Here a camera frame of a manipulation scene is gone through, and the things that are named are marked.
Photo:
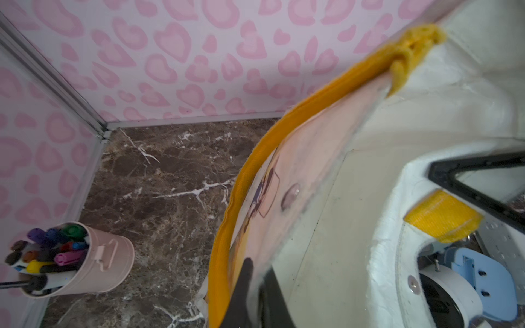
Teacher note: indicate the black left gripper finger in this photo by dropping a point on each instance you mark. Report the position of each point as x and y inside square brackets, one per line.
[236, 315]

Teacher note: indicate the light blue alarm clock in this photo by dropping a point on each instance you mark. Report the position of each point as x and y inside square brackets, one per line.
[490, 279]

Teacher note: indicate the pink pen holder cup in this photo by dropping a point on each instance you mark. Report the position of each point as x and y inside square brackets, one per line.
[68, 259]

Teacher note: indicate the white canvas tote bag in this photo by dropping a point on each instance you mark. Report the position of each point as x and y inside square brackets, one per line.
[323, 208]

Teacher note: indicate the aluminium corner frame post left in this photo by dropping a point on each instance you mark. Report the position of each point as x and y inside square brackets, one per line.
[33, 62]

